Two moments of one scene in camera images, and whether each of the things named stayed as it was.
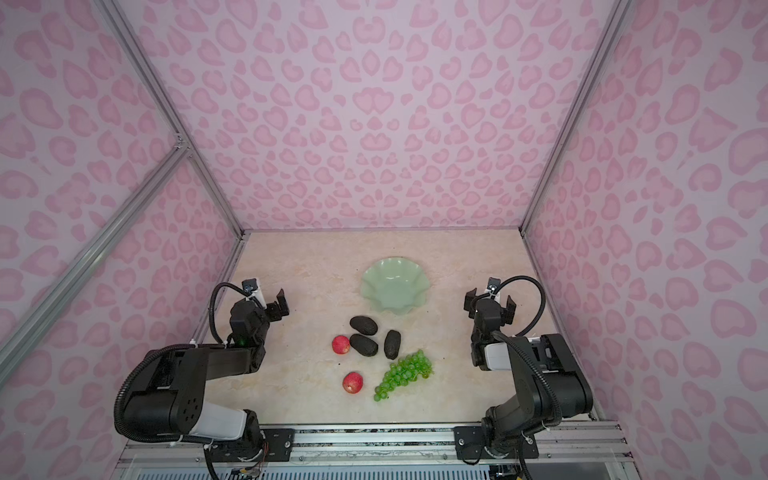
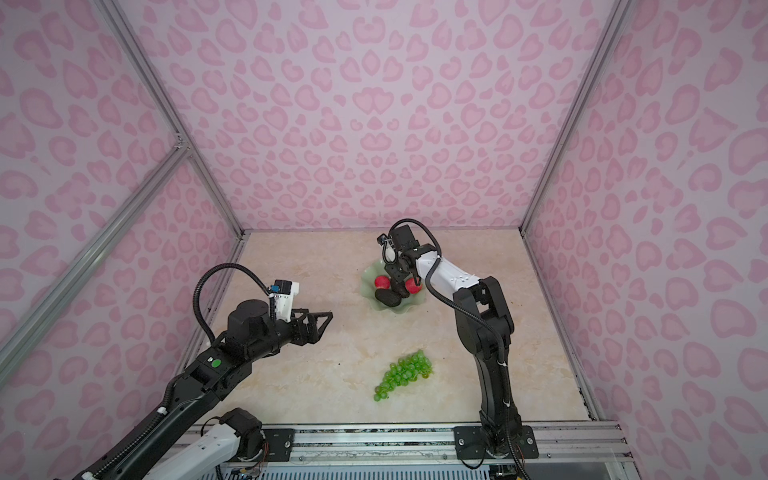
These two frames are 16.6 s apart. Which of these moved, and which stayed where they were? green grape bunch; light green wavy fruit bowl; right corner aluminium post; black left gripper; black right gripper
Moved: black left gripper; black right gripper
Stayed: green grape bunch; light green wavy fruit bowl; right corner aluminium post
